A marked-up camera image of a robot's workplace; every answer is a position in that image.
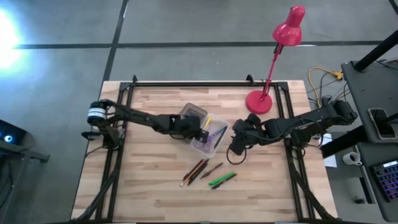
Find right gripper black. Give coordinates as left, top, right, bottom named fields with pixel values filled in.
left=228, top=118, right=272, bottom=157

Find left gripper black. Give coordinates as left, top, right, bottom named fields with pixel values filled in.
left=169, top=114, right=210, bottom=145

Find black pen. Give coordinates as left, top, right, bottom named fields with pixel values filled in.
left=187, top=159, right=210, bottom=187

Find green marker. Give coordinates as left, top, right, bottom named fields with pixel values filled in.
left=208, top=170, right=235, bottom=187

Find clear plastic lidded supply box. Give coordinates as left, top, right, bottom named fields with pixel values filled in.
left=178, top=102, right=231, bottom=159

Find red desk lamp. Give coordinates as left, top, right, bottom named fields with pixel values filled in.
left=244, top=4, right=307, bottom=115

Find white paper sheet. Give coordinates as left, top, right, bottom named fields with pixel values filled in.
left=318, top=133, right=338, bottom=169

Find black desk crossbar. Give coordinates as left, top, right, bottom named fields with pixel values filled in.
left=320, top=124, right=368, bottom=160

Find white mug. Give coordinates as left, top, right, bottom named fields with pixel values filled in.
left=342, top=150, right=363, bottom=167

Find grey side desk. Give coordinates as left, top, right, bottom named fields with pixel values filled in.
left=340, top=58, right=398, bottom=223

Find black smartphone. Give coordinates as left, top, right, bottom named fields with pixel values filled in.
left=367, top=107, right=397, bottom=141

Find backlit black keyboard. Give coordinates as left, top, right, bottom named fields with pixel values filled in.
left=373, top=160, right=398, bottom=203

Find black slanted pole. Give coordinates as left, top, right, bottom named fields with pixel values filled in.
left=354, top=29, right=398, bottom=73

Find dark grey equipment stand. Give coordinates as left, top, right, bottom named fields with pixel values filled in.
left=0, top=130, right=51, bottom=224

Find black device with blue light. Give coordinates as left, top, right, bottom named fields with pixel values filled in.
left=0, top=119, right=27, bottom=154

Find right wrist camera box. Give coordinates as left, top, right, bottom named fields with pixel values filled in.
left=247, top=112, right=263, bottom=126

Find black looped gripper cable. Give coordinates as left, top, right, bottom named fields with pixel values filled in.
left=226, top=145, right=248, bottom=166

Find black aluminium table frame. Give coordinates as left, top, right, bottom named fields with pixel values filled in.
left=70, top=73, right=340, bottom=223

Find tangled black floor cables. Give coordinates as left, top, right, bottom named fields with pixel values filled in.
left=306, top=71, right=351, bottom=108

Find yellow cable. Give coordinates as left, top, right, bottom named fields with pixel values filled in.
left=307, top=66, right=345, bottom=108

